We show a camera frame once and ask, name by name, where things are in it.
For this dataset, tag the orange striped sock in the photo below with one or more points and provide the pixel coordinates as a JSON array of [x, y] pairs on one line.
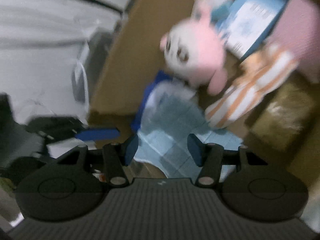
[[250, 90]]

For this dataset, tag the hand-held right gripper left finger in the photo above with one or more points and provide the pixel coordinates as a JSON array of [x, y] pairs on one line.
[[131, 148]]

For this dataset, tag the printed cardboard box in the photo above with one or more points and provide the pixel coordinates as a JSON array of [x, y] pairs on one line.
[[130, 55]]

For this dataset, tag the white cloth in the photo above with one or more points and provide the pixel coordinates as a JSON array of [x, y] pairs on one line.
[[37, 55]]

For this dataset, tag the pink white plush toy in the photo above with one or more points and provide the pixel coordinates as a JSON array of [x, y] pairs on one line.
[[197, 52]]

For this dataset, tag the pink cloth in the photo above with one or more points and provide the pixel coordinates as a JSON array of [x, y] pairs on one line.
[[305, 35]]

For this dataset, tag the gold packet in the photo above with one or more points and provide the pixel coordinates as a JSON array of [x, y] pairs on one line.
[[282, 115]]

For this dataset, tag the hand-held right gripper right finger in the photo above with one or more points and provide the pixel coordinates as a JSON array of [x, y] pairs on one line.
[[196, 150]]

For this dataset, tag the white tissue pack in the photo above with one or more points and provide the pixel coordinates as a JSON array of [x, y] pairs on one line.
[[250, 20]]

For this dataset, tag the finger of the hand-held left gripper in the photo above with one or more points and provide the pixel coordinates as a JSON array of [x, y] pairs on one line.
[[97, 133]]

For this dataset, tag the light blue packet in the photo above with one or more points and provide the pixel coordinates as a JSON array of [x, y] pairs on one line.
[[175, 135]]

